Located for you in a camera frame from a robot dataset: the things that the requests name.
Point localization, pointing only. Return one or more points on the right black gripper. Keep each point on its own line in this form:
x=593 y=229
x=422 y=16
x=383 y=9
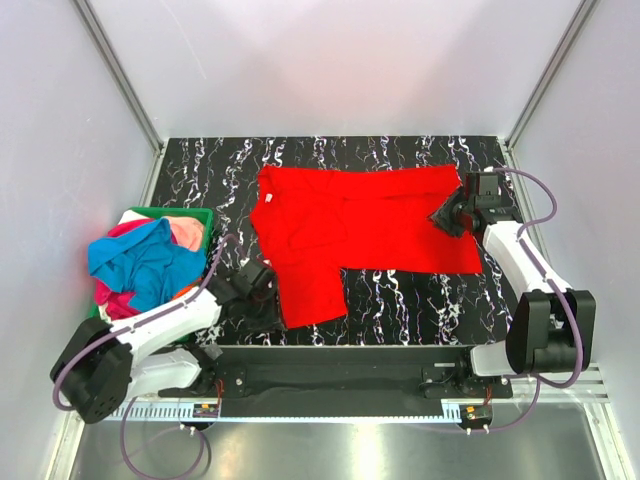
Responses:
x=440 y=217

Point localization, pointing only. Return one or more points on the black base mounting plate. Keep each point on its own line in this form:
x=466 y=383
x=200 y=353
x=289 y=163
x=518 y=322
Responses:
x=382 y=379

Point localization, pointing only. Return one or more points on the aluminium frame post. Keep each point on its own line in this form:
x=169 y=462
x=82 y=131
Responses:
x=108 y=54
x=558 y=57

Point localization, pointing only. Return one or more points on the white slotted cable duct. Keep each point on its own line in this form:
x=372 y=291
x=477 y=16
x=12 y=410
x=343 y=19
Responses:
x=199 y=412

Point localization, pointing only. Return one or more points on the right aluminium frame post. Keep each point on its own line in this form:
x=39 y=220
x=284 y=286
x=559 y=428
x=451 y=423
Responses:
x=558 y=57

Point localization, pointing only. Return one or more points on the green plastic basket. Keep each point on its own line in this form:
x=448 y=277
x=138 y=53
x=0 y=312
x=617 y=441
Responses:
x=203 y=215

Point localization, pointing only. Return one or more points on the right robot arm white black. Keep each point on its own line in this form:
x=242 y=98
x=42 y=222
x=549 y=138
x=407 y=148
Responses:
x=551 y=333

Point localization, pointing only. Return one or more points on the white t shirt in basket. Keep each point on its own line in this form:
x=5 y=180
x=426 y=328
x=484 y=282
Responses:
x=187 y=231

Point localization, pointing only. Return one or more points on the blue t shirt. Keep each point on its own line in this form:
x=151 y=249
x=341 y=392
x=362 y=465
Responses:
x=148 y=262

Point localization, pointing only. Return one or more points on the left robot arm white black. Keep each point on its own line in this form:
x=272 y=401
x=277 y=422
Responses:
x=104 y=365

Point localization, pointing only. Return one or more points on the orange t shirt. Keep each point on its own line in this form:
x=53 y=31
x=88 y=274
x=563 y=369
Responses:
x=184 y=291

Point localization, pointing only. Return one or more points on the left aluminium frame post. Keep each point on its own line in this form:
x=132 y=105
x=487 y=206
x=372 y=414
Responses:
x=108 y=54

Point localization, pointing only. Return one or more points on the aluminium front rail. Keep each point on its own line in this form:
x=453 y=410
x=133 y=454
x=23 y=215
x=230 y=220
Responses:
x=575 y=385

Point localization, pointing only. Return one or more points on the red t shirt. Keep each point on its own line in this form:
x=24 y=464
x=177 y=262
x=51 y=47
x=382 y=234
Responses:
x=312 y=224

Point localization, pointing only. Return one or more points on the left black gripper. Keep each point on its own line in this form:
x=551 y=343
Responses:
x=272 y=319

